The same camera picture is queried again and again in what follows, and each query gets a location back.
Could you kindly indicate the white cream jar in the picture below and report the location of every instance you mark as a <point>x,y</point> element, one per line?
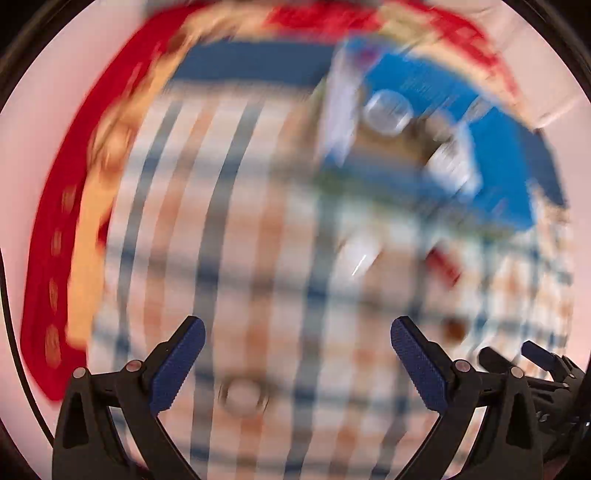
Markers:
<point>454,169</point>

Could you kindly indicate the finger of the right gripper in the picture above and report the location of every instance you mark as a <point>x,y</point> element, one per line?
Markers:
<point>493,362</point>
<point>548,361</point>

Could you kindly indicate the brown walnut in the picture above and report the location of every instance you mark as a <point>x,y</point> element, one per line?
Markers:
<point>454,330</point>

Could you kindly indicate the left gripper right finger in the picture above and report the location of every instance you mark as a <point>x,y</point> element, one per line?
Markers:
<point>507,445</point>

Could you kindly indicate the red small box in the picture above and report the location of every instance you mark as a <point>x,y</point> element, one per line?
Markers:
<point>444,265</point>

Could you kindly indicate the red rose floral blanket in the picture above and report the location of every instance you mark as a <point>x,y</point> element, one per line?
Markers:
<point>66,257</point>

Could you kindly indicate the blue plaid quilt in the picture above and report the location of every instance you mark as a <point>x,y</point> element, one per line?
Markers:
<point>224,213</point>

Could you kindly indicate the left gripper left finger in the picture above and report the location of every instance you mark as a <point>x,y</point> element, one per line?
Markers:
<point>108,426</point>

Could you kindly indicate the blue cardboard box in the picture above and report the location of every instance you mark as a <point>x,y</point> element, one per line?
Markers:
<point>407,128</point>

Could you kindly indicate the white earbuds case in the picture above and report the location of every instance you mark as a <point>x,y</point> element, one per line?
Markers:
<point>357,254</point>

